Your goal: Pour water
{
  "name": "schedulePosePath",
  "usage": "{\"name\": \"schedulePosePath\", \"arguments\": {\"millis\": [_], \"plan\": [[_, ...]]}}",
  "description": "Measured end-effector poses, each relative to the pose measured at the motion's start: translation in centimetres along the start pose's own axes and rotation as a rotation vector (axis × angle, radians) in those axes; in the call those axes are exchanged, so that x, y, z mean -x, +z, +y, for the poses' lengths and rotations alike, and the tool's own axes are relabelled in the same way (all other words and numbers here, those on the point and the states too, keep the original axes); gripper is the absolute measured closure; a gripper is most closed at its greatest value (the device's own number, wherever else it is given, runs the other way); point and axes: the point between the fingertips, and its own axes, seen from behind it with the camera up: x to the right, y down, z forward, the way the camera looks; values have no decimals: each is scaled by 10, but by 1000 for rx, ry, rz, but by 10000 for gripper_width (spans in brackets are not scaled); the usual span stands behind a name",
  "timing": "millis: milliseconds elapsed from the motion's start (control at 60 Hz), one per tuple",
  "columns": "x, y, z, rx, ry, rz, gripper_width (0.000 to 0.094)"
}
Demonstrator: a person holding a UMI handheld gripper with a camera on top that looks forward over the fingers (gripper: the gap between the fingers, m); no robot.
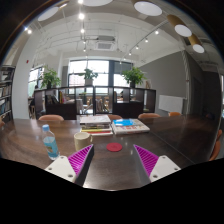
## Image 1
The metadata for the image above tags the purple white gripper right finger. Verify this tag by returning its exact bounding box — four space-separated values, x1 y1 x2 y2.
134 145 180 185

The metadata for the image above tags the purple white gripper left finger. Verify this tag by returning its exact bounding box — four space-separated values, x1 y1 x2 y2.
46 144 94 186

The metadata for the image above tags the clear water bottle blue cap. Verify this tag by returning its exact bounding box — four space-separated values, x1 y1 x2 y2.
42 124 60 160

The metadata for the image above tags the cream ceramic mug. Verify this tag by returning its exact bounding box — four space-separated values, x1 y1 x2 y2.
74 132 92 151

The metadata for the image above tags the red round coaster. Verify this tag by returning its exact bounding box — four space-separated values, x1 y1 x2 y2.
106 142 122 152

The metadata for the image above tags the stack of books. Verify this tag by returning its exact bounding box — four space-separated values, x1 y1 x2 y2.
80 115 112 135

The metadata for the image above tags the orange chair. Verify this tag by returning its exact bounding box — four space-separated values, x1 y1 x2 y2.
38 114 64 121
138 113 161 119
108 114 122 120
169 112 182 117

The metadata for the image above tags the orange chair far left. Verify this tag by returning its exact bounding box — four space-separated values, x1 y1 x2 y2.
38 114 64 121

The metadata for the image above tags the orange chair far right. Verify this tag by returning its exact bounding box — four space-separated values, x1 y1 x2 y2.
169 112 182 117

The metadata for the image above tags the orange chair middle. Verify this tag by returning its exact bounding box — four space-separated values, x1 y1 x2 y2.
108 114 122 120

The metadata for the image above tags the dark open shelf unit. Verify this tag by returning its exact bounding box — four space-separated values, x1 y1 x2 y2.
34 85 156 120

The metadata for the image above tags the white whiteboard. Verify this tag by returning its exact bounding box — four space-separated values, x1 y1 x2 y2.
159 95 184 113

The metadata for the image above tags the orange chair right edge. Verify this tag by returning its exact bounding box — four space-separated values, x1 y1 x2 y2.
209 129 222 161

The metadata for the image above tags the right potted plant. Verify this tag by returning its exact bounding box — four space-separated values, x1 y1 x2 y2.
122 67 146 88

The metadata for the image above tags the potted plant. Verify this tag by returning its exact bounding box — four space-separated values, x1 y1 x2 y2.
40 66 61 89
122 67 146 88
79 68 98 86

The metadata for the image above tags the middle potted plant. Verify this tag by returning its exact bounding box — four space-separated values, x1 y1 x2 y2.
79 68 98 86

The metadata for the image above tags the left potted plant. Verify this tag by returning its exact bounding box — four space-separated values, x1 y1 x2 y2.
40 66 61 89

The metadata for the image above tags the ceiling air conditioner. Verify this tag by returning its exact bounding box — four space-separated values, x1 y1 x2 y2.
94 36 115 51

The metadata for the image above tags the bookshelf at left wall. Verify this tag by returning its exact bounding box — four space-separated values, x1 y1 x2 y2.
0 65 15 123

